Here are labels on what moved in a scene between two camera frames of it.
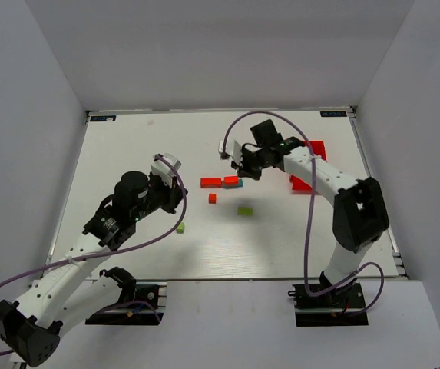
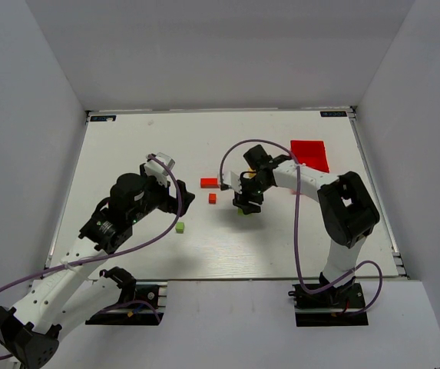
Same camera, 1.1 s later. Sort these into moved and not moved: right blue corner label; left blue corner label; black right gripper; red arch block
Moved: black right gripper
Not moved: red arch block; left blue corner label; right blue corner label
